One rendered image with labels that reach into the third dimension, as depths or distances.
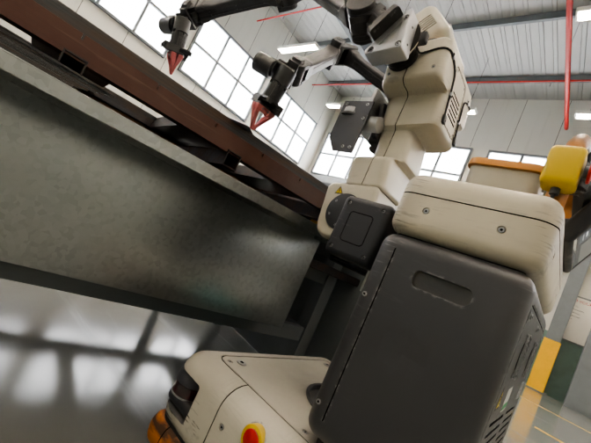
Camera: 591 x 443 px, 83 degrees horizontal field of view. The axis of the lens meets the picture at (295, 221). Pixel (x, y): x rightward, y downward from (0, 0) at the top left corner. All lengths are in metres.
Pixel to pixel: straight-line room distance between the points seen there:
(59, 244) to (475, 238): 0.86
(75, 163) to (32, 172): 0.08
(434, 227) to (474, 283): 0.11
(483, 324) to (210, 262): 0.75
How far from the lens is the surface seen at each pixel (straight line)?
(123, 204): 0.94
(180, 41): 1.46
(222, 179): 0.84
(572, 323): 9.82
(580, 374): 9.18
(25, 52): 0.84
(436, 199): 0.64
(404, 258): 0.62
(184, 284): 1.05
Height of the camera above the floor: 0.58
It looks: 5 degrees up
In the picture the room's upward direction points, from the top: 24 degrees clockwise
